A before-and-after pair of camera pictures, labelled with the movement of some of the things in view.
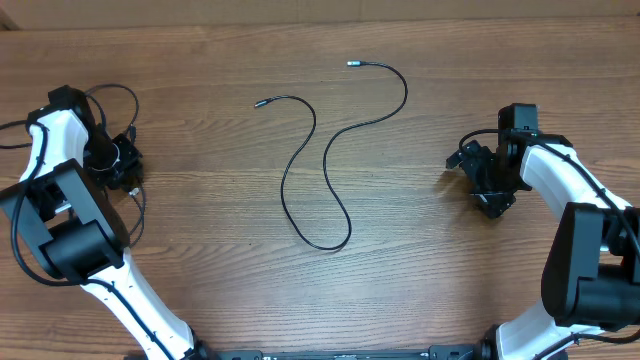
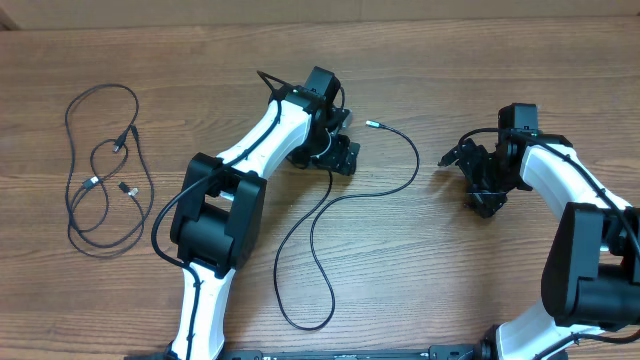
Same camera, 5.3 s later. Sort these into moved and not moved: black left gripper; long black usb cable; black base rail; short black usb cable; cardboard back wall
Moved: long black usb cable; short black usb cable; black left gripper
Not moved: cardboard back wall; black base rail
